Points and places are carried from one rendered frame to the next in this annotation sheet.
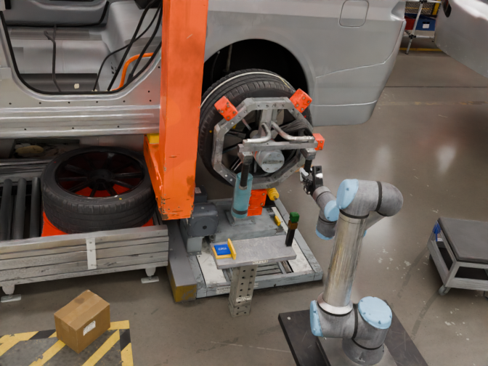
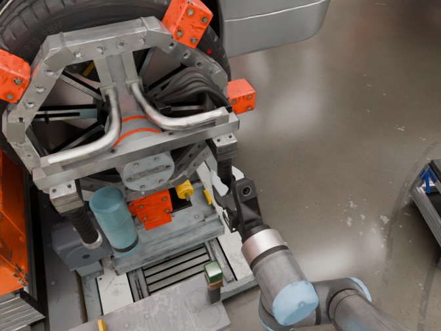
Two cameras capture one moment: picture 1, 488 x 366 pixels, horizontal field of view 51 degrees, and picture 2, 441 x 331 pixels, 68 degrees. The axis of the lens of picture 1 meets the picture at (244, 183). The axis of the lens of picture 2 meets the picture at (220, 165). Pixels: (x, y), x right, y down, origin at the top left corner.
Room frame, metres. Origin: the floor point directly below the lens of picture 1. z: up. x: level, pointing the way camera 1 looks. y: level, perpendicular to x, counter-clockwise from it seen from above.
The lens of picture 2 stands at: (1.75, -0.29, 1.45)
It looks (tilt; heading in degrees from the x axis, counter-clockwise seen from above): 49 degrees down; 358
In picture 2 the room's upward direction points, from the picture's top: straight up
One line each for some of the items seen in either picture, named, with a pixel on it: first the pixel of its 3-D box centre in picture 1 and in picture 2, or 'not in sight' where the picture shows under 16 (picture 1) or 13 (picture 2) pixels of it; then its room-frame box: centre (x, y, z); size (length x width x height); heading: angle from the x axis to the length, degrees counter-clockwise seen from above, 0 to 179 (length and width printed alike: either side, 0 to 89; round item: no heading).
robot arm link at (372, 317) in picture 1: (369, 320); not in sight; (1.56, -0.63, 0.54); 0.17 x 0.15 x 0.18; 94
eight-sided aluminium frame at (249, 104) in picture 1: (261, 145); (131, 127); (2.42, -0.07, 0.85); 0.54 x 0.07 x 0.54; 112
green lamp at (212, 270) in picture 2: (294, 216); (213, 271); (2.10, -0.28, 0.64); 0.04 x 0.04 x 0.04; 22
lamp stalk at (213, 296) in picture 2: (291, 229); (213, 284); (2.10, -0.28, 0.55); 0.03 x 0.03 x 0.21; 22
